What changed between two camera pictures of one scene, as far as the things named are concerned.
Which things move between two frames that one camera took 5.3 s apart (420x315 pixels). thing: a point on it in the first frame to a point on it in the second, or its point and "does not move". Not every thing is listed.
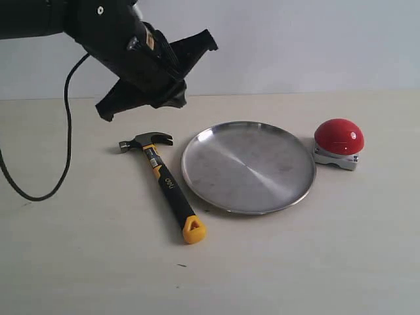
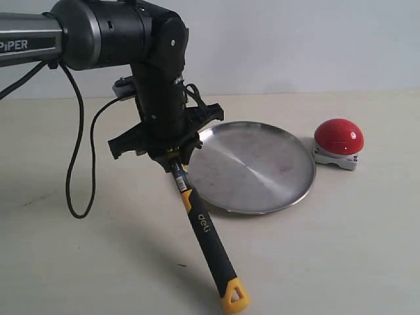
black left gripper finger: [176, 98] to [164, 158]
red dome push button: [338, 141] does not move
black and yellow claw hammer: [194, 230] to [235, 292]
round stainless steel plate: [249, 167] does not move
